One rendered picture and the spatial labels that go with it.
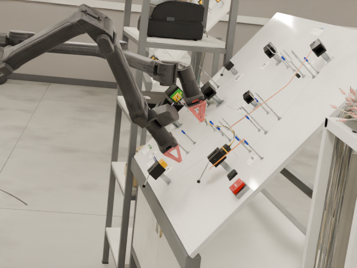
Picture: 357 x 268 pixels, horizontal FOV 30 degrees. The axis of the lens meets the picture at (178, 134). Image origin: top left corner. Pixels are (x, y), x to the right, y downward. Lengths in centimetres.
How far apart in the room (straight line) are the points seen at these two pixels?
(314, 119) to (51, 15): 792
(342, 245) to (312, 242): 10
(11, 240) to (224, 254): 224
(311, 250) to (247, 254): 55
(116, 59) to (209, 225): 65
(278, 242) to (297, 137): 55
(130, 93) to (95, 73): 782
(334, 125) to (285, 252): 88
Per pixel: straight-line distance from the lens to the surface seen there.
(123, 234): 356
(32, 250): 436
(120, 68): 217
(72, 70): 1008
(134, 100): 227
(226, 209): 231
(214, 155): 245
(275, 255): 258
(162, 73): 231
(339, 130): 182
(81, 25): 205
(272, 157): 234
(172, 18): 340
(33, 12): 1003
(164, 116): 234
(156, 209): 275
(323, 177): 196
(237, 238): 268
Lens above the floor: 179
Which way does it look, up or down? 14 degrees down
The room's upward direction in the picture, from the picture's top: 6 degrees clockwise
